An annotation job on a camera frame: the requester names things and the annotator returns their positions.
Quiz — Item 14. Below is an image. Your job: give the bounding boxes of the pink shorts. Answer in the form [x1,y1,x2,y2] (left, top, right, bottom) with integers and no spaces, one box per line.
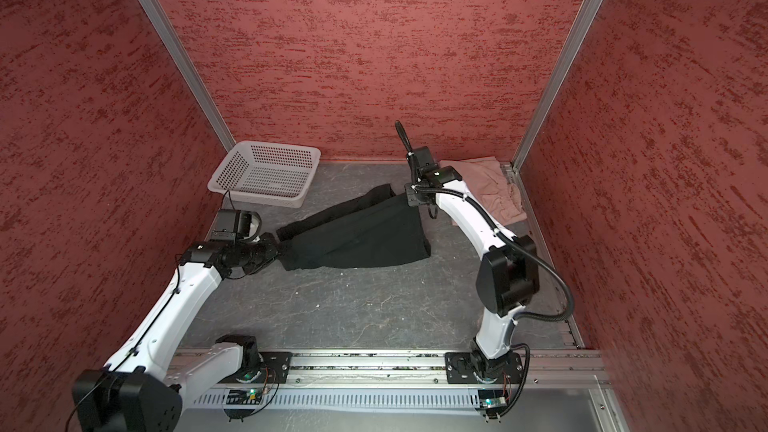
[440,157,527,226]

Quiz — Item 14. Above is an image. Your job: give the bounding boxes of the black shorts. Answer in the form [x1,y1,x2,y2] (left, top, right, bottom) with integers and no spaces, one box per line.
[276,184,431,270]

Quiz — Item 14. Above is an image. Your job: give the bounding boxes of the white plastic basket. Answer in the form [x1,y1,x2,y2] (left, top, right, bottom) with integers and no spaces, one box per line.
[207,141,321,208]

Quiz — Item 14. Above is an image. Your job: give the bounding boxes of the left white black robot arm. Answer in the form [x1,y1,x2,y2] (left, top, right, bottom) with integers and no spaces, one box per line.
[70,233,285,431]

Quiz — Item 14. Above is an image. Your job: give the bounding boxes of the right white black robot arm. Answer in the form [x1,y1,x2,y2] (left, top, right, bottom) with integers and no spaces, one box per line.
[406,160,539,381]

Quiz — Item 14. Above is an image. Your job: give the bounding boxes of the left green circuit board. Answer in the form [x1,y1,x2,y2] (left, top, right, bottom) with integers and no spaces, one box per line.
[225,389,262,408]

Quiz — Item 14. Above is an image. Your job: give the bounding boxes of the green circuit board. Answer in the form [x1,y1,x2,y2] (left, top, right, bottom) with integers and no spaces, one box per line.
[225,389,262,408]
[477,389,508,414]

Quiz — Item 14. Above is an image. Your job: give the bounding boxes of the right green circuit board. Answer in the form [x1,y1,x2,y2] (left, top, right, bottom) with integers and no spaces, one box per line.
[477,389,508,414]

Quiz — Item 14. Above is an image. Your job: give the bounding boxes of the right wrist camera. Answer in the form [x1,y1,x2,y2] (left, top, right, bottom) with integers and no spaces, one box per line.
[407,146,438,181]

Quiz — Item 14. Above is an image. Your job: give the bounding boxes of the black corrugated cable conduit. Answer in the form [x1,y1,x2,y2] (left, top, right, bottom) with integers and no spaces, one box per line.
[394,119,576,323]

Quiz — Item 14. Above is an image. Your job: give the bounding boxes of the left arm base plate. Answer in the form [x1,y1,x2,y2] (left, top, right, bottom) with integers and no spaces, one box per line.
[219,351,293,386]

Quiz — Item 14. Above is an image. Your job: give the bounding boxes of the white slotted cable duct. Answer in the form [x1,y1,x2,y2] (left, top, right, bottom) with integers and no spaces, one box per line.
[184,388,480,415]

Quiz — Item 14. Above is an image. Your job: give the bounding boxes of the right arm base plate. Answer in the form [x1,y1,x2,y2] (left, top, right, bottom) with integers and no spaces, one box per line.
[444,350,524,385]

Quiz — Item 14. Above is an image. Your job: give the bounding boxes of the aluminium mounting rail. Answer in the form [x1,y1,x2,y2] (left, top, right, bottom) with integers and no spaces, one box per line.
[143,344,611,390]

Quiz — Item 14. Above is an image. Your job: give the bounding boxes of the right corner aluminium post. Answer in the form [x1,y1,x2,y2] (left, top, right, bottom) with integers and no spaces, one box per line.
[512,0,604,175]

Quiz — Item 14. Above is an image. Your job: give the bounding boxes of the corner aluminium post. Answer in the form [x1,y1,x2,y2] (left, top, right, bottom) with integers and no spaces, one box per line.
[512,0,604,175]
[138,0,235,151]

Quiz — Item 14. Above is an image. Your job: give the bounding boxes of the left corner aluminium post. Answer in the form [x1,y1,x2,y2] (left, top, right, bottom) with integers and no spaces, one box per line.
[138,0,235,151]

